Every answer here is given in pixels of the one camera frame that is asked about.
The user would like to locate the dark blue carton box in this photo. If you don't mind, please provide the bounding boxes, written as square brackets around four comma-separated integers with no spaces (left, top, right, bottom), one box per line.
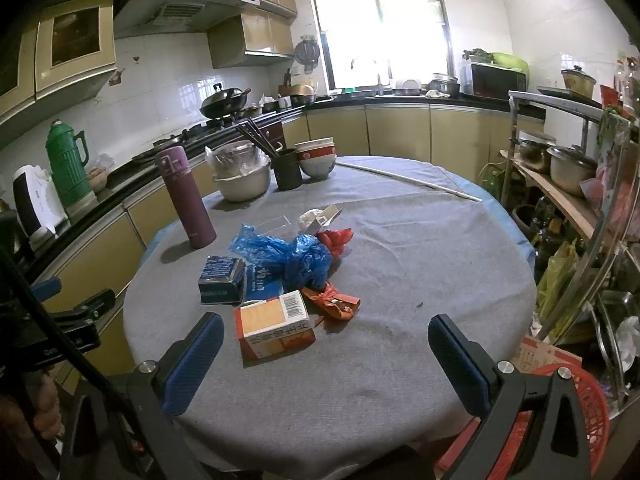
[198,256,245,304]

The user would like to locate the orange white carton box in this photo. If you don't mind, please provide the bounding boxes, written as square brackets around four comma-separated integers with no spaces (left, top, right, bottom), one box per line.
[234,290,316,361]

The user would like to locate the orange wrapper bundle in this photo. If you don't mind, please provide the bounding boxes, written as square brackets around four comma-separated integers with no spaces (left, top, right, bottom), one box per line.
[302,282,361,322]

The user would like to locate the blue plastic bag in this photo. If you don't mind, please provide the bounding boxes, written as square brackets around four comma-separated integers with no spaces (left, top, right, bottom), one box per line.
[229,224,333,292]

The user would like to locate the red plastic bag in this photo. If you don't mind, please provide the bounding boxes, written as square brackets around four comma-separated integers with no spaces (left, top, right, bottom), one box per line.
[316,229,354,260]

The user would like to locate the white long box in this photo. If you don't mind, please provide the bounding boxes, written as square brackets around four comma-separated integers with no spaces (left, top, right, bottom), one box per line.
[304,205,342,235]

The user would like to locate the red plastic trash basket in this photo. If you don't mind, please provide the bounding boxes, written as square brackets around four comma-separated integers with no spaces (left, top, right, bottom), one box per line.
[435,363,610,479]

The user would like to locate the person's left hand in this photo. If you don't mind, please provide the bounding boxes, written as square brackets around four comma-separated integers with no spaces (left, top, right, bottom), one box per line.
[1,374,62,440]

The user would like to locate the cardboard box on floor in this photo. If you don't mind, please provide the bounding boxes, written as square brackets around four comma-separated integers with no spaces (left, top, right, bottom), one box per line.
[511,336,582,373]

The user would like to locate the green thermos jug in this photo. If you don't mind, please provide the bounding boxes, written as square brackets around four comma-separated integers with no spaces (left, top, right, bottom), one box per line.
[46,119,92,209]

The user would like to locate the grey tablecloth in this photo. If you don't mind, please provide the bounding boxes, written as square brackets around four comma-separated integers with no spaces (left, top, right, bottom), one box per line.
[124,157,536,479]

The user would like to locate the clear plastic sheet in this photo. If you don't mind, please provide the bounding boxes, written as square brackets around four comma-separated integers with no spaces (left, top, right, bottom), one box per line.
[255,216,292,237]

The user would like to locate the long white stick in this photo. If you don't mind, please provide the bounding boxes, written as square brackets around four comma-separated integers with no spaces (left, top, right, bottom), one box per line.
[336,160,483,203]

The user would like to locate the crumpled white tissue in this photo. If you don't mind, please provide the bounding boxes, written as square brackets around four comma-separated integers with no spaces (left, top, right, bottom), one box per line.
[297,208,322,233]

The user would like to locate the maroon thermos bottle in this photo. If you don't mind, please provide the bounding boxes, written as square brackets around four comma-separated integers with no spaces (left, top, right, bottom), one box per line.
[155,145,217,249]

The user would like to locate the steel pot with lid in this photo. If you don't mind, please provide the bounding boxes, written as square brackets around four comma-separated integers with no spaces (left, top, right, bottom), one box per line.
[205,140,270,204]

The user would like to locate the steel pot on rack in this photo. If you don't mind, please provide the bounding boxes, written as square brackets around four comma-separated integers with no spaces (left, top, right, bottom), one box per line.
[547,145,598,197]

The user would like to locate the metal storage rack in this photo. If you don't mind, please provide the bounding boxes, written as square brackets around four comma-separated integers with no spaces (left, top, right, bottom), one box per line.
[500,91,639,417]

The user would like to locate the dark chopstick holder cup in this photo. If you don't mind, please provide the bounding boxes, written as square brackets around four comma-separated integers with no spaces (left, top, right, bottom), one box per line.
[271,148,303,191]

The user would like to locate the stacked red white bowls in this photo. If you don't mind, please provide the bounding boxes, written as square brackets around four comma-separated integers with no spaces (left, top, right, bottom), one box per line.
[295,138,337,180]

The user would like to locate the black wok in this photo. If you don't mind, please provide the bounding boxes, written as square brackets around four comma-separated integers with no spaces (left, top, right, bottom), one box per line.
[200,82,250,119]

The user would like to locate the black microwave oven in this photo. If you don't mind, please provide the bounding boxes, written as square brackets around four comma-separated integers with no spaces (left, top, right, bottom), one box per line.
[459,61,528,101]

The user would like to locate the clay pot on rack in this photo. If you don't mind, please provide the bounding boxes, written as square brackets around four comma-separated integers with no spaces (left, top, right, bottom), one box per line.
[561,65,596,99]

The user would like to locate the range hood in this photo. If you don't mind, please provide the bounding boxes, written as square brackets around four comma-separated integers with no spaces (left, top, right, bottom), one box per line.
[114,0,259,39]

